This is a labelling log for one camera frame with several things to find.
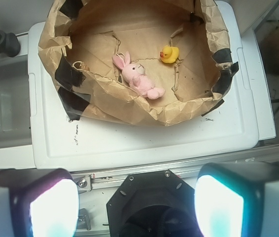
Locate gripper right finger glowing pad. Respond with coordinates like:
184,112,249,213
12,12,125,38
194,161,279,237

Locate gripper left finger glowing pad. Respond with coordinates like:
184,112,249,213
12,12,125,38
0,168,79,237

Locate yellow rubber duck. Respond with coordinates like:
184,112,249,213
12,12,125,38
160,45,179,64

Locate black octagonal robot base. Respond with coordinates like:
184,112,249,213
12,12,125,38
106,170,202,237

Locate white plastic bin lid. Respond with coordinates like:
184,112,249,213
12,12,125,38
28,1,259,171

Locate pink plush bunny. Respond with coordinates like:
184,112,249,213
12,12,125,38
112,51,165,100

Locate brown paper bag tray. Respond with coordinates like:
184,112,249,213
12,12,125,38
38,0,239,126

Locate metal corner bracket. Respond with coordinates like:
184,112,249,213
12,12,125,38
77,208,92,231

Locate aluminium extrusion rail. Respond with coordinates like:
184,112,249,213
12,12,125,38
71,144,279,193

